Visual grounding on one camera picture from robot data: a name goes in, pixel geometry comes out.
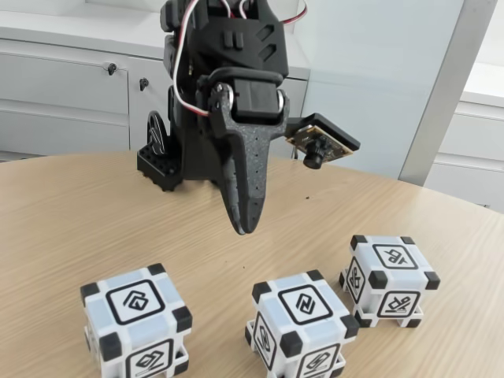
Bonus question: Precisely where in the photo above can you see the camera board on black mount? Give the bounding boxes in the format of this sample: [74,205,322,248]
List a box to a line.
[285,113,361,171]

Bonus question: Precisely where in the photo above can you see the white cube with lightning symbol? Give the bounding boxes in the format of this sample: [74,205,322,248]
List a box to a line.
[244,269,360,378]

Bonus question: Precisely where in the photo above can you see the white drawer cabinet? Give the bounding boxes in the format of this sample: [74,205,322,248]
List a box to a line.
[424,90,504,209]

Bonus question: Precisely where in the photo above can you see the black table clamp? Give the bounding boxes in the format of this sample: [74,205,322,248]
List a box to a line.
[136,109,186,193]

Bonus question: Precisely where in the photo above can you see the white cube with house symbol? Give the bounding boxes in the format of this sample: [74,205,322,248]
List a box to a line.
[80,262,193,378]

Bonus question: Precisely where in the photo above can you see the grey metal post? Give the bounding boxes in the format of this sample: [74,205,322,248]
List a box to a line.
[397,0,498,188]

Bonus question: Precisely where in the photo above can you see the white cube with crossed symbol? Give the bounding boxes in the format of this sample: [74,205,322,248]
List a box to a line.
[338,234,441,330]

